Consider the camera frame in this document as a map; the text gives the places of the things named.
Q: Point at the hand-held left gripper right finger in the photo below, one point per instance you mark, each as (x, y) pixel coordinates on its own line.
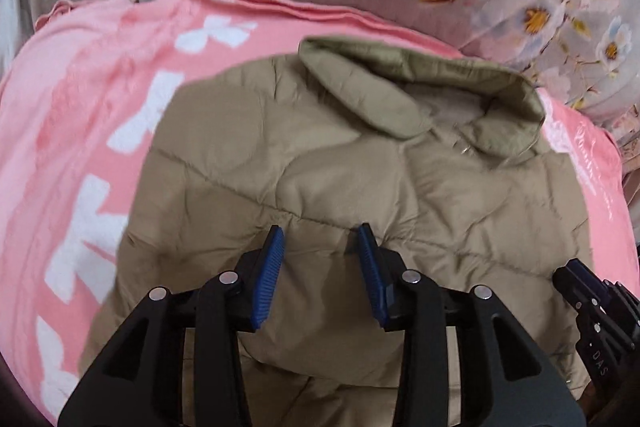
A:
(374, 277)

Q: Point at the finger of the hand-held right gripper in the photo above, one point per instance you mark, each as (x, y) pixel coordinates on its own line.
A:
(595, 307)

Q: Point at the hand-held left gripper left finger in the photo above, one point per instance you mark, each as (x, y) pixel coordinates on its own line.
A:
(267, 279)

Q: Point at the khaki quilted jacket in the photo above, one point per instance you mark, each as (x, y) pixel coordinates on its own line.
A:
(350, 177)

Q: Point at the pink blanket with white print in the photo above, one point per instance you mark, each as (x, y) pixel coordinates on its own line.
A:
(75, 117)

